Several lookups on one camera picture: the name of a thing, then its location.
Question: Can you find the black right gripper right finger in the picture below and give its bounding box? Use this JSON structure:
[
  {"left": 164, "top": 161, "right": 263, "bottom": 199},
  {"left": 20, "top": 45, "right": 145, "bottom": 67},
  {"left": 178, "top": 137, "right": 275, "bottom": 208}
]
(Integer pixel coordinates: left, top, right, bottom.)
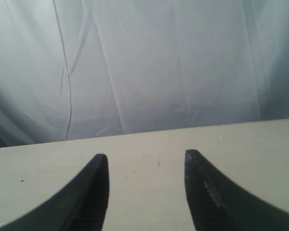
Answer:
[{"left": 184, "top": 149, "right": 289, "bottom": 231}]

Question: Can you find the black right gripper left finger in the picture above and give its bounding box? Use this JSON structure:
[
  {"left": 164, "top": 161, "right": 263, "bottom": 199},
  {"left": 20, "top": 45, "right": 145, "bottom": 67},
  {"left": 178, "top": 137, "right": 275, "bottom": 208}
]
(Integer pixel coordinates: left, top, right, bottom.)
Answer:
[{"left": 0, "top": 154, "right": 110, "bottom": 231}]

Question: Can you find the white backdrop cloth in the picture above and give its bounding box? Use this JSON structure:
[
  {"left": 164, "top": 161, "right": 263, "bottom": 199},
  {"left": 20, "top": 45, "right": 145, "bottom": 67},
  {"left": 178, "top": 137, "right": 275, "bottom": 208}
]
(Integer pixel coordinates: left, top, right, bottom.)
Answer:
[{"left": 0, "top": 0, "right": 289, "bottom": 147}]

